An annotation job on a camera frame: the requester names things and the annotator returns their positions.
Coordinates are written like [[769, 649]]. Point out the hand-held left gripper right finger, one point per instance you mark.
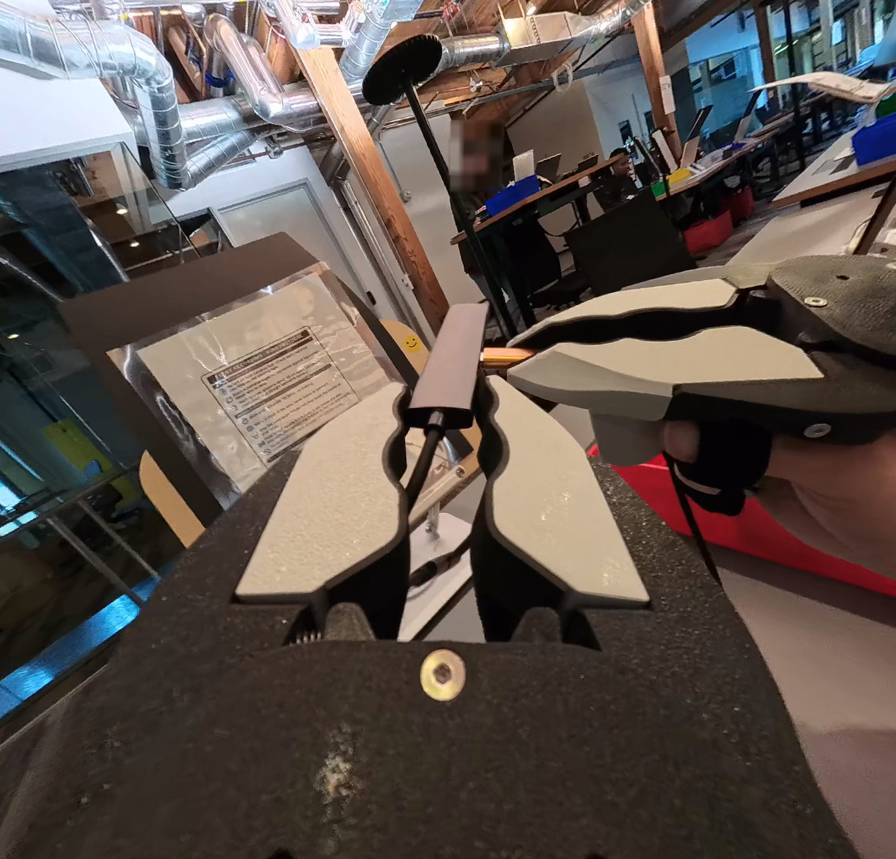
[[553, 502]]

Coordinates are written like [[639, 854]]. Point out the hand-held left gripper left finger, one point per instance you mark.
[[322, 502]]

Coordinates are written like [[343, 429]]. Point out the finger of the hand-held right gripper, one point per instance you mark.
[[665, 372], [630, 306]]

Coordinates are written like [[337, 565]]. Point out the dark grey usb hub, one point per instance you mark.
[[451, 362]]

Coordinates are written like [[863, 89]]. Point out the red plastic bin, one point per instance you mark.
[[756, 540]]

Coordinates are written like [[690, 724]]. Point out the person's right hand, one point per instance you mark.
[[840, 495]]

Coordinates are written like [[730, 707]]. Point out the black panel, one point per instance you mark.
[[623, 250]]

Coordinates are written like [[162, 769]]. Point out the red storage bin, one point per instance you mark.
[[708, 232]]

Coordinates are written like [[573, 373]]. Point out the laminated instruction sheet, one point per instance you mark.
[[280, 383]]

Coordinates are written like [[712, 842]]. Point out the wooden top desk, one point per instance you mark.
[[553, 190]]

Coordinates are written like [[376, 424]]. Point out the white stand base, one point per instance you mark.
[[434, 614]]

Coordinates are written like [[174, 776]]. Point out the blue storage bin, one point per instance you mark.
[[511, 197], [875, 141]]

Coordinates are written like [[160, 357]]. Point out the yellow smiley sticker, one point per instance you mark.
[[413, 343]]

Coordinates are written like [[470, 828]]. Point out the glass partition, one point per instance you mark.
[[56, 313]]

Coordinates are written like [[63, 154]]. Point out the black floor lamp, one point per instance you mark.
[[402, 68]]

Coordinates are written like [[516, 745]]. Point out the rectangular metal duct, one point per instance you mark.
[[553, 37]]

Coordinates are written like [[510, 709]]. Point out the wooden post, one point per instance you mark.
[[364, 173]]

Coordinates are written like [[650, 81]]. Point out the curved silver duct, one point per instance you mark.
[[245, 61]]

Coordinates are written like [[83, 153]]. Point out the large silver round duct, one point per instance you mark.
[[140, 68]]

